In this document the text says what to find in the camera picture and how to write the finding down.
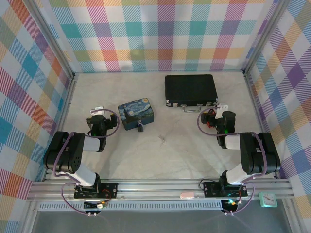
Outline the starry night painted tin box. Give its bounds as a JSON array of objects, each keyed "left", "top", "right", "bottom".
[{"left": 118, "top": 97, "right": 156, "bottom": 131}]

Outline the pink oval eraser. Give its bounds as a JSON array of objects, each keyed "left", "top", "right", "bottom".
[{"left": 179, "top": 191, "right": 196, "bottom": 200}]

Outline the small mint green clock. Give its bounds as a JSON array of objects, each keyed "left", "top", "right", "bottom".
[{"left": 259, "top": 191, "right": 278, "bottom": 208}]

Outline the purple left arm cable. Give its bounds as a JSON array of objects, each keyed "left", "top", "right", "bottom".
[{"left": 52, "top": 108, "right": 121, "bottom": 216}]

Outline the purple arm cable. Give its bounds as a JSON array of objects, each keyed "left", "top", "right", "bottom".
[
  {"left": 197, "top": 108, "right": 271, "bottom": 216},
  {"left": 52, "top": 108, "right": 121, "bottom": 216}
]

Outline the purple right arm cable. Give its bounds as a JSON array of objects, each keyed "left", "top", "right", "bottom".
[{"left": 197, "top": 108, "right": 271, "bottom": 216}]

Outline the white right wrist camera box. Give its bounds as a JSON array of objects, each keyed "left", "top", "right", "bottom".
[{"left": 215, "top": 102, "right": 229, "bottom": 119}]

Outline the black briefcase with metal handle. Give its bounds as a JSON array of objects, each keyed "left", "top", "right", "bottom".
[{"left": 164, "top": 74, "right": 219, "bottom": 114}]

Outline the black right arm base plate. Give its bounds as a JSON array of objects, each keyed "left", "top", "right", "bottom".
[{"left": 203, "top": 181, "right": 248, "bottom": 198}]

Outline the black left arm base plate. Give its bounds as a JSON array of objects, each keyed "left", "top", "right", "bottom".
[{"left": 73, "top": 182, "right": 119, "bottom": 200}]

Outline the aluminium frame rail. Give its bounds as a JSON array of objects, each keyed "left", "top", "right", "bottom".
[{"left": 26, "top": 178, "right": 296, "bottom": 202}]

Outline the grey slotted cable duct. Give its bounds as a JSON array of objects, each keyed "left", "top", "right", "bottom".
[{"left": 38, "top": 200, "right": 223, "bottom": 211}]

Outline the aluminium frame post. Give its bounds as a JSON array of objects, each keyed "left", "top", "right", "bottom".
[
  {"left": 30, "top": 0, "right": 76, "bottom": 77},
  {"left": 242, "top": 0, "right": 294, "bottom": 76}
]

